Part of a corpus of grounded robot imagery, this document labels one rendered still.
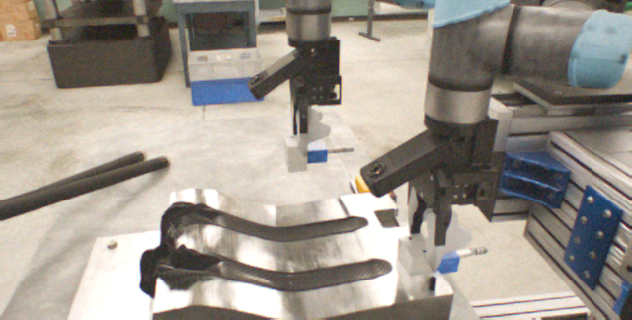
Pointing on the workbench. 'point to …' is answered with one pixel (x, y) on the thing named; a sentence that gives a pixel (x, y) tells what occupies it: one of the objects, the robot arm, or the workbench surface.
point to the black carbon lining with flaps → (184, 260)
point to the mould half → (99, 262)
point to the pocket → (388, 218)
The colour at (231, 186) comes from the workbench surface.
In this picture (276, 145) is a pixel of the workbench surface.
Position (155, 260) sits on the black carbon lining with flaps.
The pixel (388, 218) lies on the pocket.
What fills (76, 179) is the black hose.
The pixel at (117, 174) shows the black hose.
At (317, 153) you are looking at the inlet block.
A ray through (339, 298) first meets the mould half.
